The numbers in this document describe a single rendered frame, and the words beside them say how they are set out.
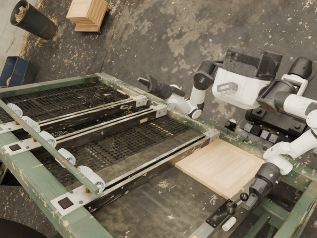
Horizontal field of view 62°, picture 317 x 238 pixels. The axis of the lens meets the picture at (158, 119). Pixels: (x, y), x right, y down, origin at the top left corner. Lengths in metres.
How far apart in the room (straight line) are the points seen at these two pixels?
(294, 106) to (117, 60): 3.15
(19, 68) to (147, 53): 2.61
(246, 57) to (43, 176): 1.14
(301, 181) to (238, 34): 1.97
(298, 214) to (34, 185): 1.20
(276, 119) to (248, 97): 1.16
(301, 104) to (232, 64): 0.41
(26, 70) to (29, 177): 4.28
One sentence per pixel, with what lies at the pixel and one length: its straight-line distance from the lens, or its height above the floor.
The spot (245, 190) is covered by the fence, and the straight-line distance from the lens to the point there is 1.47.
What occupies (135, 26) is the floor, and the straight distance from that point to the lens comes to 4.17.
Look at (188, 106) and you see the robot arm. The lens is 1.69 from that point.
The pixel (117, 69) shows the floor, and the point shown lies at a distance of 4.01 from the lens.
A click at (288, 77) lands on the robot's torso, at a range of 2.54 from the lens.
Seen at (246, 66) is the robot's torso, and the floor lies 1.39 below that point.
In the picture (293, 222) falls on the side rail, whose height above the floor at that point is 1.27.
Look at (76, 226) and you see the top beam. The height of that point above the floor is 1.93.
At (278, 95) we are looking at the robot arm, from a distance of 1.39.
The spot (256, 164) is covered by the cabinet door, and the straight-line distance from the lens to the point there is 1.75.
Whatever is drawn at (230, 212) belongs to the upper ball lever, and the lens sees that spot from 1.15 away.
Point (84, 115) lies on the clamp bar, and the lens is 1.92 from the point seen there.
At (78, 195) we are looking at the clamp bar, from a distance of 1.18.
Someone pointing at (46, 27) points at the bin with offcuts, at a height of 0.18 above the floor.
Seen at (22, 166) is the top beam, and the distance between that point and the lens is 1.40.
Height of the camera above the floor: 2.66
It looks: 54 degrees down
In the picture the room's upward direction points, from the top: 64 degrees counter-clockwise
